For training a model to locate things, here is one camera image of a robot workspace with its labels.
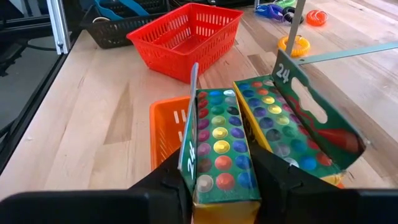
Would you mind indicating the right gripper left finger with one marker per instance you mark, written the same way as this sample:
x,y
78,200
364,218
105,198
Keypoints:
x,y
93,208

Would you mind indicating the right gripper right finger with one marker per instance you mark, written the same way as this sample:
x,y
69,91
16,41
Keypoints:
x,y
311,205

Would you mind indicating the green crayon box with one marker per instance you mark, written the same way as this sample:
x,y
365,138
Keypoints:
x,y
280,124
222,149

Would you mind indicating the blue rubber band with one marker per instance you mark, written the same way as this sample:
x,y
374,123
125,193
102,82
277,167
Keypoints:
x,y
105,11

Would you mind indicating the orange plastic basket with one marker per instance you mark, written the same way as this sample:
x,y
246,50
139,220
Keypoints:
x,y
164,130

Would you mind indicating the green perforated metal shelf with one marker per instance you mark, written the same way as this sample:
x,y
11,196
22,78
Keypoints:
x,y
342,55

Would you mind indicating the red plastic basket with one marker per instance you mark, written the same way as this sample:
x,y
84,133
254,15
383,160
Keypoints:
x,y
174,59

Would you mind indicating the black plastic basket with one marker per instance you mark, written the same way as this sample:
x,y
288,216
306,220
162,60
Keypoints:
x,y
112,34

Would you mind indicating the silver aluminium post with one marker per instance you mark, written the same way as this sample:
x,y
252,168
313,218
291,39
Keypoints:
x,y
59,28

